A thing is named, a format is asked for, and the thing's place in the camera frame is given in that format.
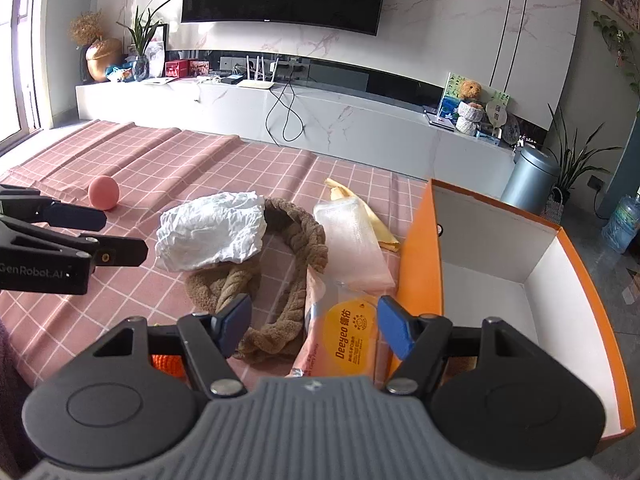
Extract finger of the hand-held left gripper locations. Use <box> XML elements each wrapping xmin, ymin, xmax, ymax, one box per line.
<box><xmin>0</xmin><ymin>185</ymin><xmax>108</xmax><ymax>233</ymax></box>
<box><xmin>0</xmin><ymin>215</ymin><xmax>149</xmax><ymax>268</ymax></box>

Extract orange knit item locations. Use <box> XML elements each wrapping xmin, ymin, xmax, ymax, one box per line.
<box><xmin>149</xmin><ymin>354</ymin><xmax>190</xmax><ymax>381</ymax></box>

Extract orange cardboard box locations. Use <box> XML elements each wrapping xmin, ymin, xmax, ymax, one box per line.
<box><xmin>397</xmin><ymin>178</ymin><xmax>635</xmax><ymax>457</ymax></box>

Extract hanging vine plant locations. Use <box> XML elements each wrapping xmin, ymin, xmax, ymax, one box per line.
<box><xmin>591</xmin><ymin>9</ymin><xmax>634</xmax><ymax>69</ymax></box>

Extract glass sliding door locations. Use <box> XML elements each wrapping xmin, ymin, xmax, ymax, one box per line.
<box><xmin>0</xmin><ymin>0</ymin><xmax>53</xmax><ymax>147</ymax></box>

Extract teddy bear with cups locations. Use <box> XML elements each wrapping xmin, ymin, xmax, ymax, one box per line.
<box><xmin>439</xmin><ymin>72</ymin><xmax>511</xmax><ymax>127</ymax></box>

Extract orange wet wipes pack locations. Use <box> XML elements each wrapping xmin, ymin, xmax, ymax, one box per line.
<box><xmin>285</xmin><ymin>267</ymin><xmax>401</xmax><ymax>381</ymax></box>

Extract long-leaf potted plant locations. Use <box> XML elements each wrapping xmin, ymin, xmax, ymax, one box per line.
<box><xmin>544</xmin><ymin>104</ymin><xmax>624</xmax><ymax>224</ymax></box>

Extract white paper bag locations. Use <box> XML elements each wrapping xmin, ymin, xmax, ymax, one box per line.
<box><xmin>154</xmin><ymin>191</ymin><xmax>268</xmax><ymax>273</ymax></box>

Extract grey trash bin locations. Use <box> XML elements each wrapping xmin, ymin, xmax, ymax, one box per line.
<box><xmin>500</xmin><ymin>145</ymin><xmax>561</xmax><ymax>215</ymax></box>

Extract white marble tv cabinet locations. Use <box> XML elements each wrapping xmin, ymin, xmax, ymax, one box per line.
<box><xmin>75</xmin><ymin>79</ymin><xmax>517</xmax><ymax>182</ymax></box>

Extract green plant in glass vase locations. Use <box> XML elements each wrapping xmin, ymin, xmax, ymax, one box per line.
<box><xmin>116</xmin><ymin>0</ymin><xmax>174</xmax><ymax>81</ymax></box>

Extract yellow cloth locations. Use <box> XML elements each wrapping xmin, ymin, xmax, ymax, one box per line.
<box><xmin>324</xmin><ymin>178</ymin><xmax>402</xmax><ymax>253</ymax></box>

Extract brown teddy bear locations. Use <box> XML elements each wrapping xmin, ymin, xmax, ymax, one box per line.
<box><xmin>459</xmin><ymin>79</ymin><xmax>484</xmax><ymax>104</ymax></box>

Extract white router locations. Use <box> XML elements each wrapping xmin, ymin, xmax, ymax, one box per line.
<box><xmin>237</xmin><ymin>55</ymin><xmax>281</xmax><ymax>90</ymax></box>

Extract clear plastic pouch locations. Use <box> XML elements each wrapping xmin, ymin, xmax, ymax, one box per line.
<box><xmin>313</xmin><ymin>196</ymin><xmax>398</xmax><ymax>292</ymax></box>

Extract gold vase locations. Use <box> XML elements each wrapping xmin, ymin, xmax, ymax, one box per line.
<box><xmin>85</xmin><ymin>37</ymin><xmax>124</xmax><ymax>83</ymax></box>

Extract black cable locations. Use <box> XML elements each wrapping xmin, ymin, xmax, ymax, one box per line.
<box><xmin>265</xmin><ymin>79</ymin><xmax>306</xmax><ymax>142</ymax></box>

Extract blue water bottle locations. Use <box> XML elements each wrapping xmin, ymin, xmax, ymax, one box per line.
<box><xmin>601</xmin><ymin>193</ymin><xmax>640</xmax><ymax>254</ymax></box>

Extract round hand fan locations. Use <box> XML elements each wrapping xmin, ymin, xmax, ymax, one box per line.
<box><xmin>487</xmin><ymin>98</ymin><xmax>509</xmax><ymax>127</ymax></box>

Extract pink checked tablecloth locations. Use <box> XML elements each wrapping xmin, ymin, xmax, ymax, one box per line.
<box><xmin>0</xmin><ymin>119</ymin><xmax>436</xmax><ymax>393</ymax></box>

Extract pink ball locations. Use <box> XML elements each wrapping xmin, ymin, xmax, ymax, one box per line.
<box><xmin>88</xmin><ymin>176</ymin><xmax>121</xmax><ymax>209</ymax></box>

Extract dried flowers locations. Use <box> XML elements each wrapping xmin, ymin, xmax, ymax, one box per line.
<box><xmin>68</xmin><ymin>9</ymin><xmax>105</xmax><ymax>50</ymax></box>

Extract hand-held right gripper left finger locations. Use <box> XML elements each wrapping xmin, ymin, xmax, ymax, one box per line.
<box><xmin>75</xmin><ymin>294</ymin><xmax>252</xmax><ymax>397</ymax></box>

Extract white cable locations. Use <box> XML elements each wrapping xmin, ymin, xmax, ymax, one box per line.
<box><xmin>191</xmin><ymin>76</ymin><xmax>222</xmax><ymax>104</ymax></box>

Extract dark maroon cloth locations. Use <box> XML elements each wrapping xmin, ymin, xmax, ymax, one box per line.
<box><xmin>0</xmin><ymin>319</ymin><xmax>33</xmax><ymax>466</ymax></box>

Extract silver laptop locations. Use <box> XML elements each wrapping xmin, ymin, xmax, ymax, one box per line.
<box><xmin>422</xmin><ymin>105</ymin><xmax>457</xmax><ymax>132</ymax></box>

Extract brown twisted plush headband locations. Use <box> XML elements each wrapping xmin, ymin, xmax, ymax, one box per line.
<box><xmin>185</xmin><ymin>197</ymin><xmax>329</xmax><ymax>363</ymax></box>

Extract white plastic bag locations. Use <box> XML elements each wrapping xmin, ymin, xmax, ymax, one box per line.
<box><xmin>145</xmin><ymin>40</ymin><xmax>166</xmax><ymax>79</ymax></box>

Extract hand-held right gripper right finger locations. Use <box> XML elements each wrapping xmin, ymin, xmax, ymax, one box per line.
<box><xmin>377</xmin><ymin>296</ymin><xmax>566</xmax><ymax>395</ymax></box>

